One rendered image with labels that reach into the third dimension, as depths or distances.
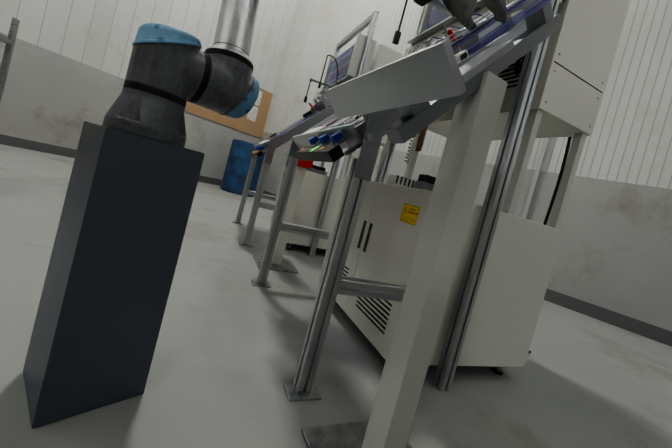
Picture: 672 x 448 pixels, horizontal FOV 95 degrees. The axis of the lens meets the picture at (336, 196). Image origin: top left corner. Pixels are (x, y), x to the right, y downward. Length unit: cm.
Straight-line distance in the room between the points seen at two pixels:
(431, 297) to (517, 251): 70
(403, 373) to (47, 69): 548
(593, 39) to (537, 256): 82
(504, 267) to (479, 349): 31
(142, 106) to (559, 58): 128
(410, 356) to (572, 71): 115
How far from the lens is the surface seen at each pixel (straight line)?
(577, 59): 149
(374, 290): 91
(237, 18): 87
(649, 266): 391
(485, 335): 133
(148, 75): 73
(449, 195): 63
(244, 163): 556
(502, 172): 112
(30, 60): 567
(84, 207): 70
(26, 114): 565
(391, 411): 74
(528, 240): 134
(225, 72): 79
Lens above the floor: 55
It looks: 1 degrees down
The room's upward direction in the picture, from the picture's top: 15 degrees clockwise
